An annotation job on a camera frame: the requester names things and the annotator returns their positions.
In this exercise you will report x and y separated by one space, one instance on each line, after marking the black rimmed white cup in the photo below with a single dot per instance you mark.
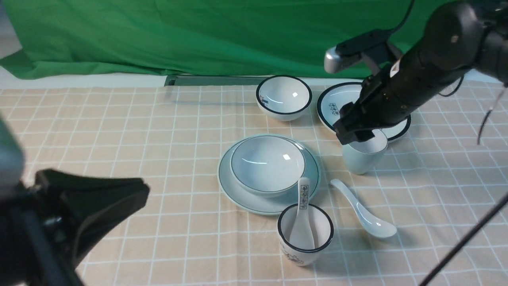
322 230

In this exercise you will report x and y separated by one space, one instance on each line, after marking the beige checkered tablecloth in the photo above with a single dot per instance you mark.
433 184

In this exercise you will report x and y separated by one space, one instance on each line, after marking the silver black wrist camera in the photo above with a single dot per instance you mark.
373 48

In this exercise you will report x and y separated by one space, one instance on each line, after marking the black rimmed white bowl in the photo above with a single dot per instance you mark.
284 98

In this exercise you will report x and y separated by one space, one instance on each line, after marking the patterned white ceramic spoon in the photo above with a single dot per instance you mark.
301 235

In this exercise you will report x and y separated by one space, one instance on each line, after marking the plain white ceramic spoon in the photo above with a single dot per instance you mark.
376 227

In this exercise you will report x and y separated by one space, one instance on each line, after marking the pale green rimmed bowl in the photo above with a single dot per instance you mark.
267 165

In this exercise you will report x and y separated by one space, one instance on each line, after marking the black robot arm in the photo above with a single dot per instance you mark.
459 36

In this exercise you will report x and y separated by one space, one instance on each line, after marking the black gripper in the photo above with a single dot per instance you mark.
378 108

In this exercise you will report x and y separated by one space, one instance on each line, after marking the pale green rimmed plate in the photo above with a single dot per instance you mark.
266 205

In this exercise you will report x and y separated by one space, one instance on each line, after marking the pale green cup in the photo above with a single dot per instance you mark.
360 157

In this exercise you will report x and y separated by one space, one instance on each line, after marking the black rimmed cartoon plate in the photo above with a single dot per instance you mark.
332 99

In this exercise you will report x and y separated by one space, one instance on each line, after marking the green backdrop cloth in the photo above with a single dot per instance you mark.
198 37

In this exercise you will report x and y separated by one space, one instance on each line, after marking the blurred black gripper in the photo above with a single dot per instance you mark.
49 228

